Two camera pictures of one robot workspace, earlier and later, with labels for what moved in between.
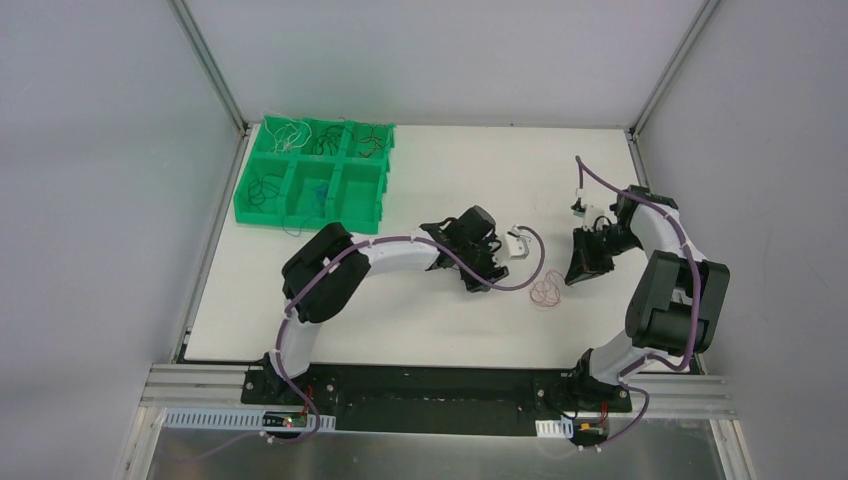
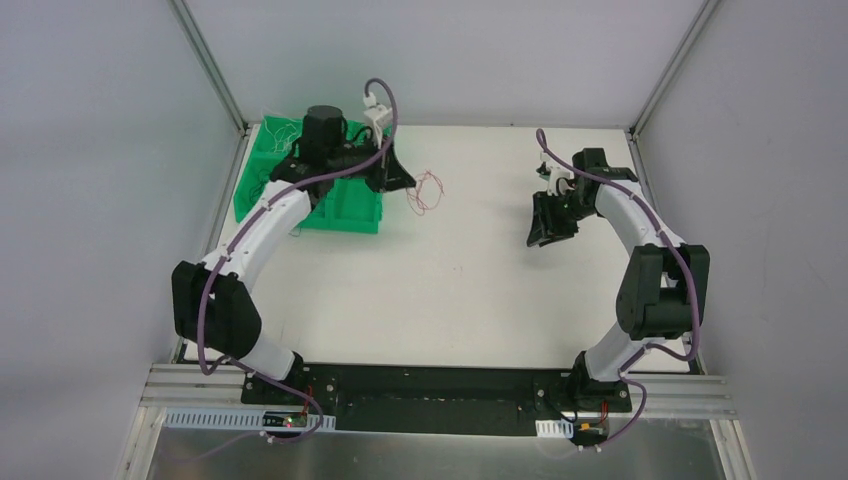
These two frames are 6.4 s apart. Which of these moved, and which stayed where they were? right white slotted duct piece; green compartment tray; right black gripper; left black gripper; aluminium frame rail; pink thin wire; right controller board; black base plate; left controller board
Moved: right black gripper; pink thin wire; left black gripper
Stayed: right controller board; black base plate; green compartment tray; left controller board; right white slotted duct piece; aluminium frame rail
